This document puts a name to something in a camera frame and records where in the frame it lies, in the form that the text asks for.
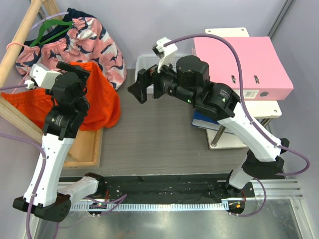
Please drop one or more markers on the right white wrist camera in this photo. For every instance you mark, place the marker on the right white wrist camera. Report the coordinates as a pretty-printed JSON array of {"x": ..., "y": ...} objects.
[{"x": 166, "y": 53}]

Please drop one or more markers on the pink wire hanger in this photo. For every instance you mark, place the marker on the pink wire hanger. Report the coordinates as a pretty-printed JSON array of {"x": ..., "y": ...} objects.
[{"x": 17, "y": 46}]

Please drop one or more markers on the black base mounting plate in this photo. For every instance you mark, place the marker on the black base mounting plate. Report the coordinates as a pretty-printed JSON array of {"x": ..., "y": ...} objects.
[{"x": 170, "y": 189}]

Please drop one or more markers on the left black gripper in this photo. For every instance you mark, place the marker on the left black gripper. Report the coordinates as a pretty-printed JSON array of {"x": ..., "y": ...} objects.
[{"x": 82, "y": 74}]

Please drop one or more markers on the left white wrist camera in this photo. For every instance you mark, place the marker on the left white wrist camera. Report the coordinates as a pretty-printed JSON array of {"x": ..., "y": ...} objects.
[{"x": 41, "y": 76}]

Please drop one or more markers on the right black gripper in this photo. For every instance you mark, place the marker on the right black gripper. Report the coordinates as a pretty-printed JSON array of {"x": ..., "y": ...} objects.
[{"x": 145, "y": 77}]

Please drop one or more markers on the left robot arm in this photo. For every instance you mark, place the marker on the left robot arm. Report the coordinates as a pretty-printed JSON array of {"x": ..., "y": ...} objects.
[{"x": 67, "y": 89}]

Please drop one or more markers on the blue book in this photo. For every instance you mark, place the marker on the blue book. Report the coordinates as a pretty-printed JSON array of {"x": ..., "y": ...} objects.
[{"x": 199, "y": 120}]

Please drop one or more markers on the orange shorts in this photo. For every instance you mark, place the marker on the orange shorts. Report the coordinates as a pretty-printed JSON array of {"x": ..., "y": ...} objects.
[{"x": 104, "y": 101}]

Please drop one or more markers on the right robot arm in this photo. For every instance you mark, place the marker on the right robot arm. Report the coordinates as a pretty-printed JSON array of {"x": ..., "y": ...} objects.
[{"x": 190, "y": 83}]

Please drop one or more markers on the white small shelf stand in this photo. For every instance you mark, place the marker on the white small shelf stand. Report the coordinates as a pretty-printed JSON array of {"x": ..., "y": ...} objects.
[{"x": 263, "y": 111}]

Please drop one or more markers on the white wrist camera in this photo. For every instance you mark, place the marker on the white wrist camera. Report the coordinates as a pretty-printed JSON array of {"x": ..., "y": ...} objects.
[
  {"x": 41, "y": 76},
  {"x": 166, "y": 53}
]

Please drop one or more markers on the aluminium slotted rail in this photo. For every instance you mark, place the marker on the aluminium slotted rail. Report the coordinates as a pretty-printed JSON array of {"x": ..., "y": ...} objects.
[{"x": 273, "y": 189}]

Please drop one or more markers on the pink patterned shorts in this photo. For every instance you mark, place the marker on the pink patterned shorts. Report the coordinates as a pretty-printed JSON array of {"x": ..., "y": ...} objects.
[{"x": 86, "y": 40}]

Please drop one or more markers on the pink ring binder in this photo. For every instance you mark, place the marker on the pink ring binder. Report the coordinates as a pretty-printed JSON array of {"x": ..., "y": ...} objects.
[{"x": 264, "y": 77}]

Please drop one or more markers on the white perforated basket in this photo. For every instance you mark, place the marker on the white perforated basket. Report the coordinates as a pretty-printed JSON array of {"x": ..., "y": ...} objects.
[{"x": 145, "y": 61}]

